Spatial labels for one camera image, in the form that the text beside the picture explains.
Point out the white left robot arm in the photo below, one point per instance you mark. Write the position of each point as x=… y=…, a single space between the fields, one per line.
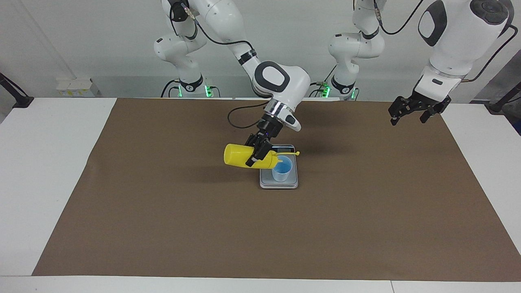
x=456 y=44

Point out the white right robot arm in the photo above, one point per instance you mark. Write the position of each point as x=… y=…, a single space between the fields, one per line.
x=276 y=79

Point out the light blue plastic cup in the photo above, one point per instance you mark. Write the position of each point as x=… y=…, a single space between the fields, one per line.
x=282 y=171

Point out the yellow squeeze bottle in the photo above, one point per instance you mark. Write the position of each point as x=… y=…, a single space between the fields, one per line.
x=236 y=154

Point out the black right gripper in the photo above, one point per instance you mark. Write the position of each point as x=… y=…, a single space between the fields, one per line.
x=269 y=126

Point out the black clamp stand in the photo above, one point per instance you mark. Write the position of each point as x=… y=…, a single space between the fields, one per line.
x=504 y=99
x=18 y=97

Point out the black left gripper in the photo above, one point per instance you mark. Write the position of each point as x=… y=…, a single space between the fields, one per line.
x=427 y=101

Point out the grey angled panel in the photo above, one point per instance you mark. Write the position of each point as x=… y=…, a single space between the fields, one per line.
x=502 y=77

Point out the brown table mat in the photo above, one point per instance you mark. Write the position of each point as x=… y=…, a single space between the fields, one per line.
x=260 y=232

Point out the silver digital kitchen scale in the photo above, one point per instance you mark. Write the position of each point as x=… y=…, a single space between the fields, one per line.
x=279 y=185

